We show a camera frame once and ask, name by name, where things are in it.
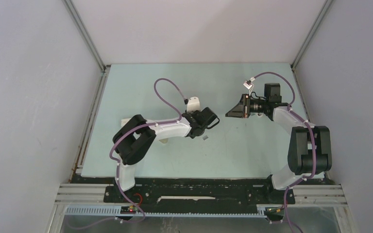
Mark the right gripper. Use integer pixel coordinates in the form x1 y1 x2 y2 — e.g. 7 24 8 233
226 94 269 118

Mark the olive green stapler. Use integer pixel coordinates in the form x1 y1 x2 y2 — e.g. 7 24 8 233
159 138 169 144

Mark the white stapler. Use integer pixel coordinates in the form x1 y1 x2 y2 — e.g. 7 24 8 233
120 118 130 127

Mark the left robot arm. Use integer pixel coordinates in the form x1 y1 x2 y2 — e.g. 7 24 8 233
110 107 220 202

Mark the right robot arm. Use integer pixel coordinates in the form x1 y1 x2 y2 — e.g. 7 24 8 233
225 83 332 203

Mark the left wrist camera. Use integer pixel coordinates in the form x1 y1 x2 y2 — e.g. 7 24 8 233
184 97 201 113

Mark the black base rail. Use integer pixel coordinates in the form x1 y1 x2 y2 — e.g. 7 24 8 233
103 178 295 215

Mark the left aluminium frame post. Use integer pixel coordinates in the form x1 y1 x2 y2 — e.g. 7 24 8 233
61 0 107 72

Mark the aluminium frame post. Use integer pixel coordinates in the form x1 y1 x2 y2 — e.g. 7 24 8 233
291 0 335 71
61 0 107 72

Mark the right aluminium frame post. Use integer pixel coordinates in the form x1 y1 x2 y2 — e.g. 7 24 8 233
291 0 335 71

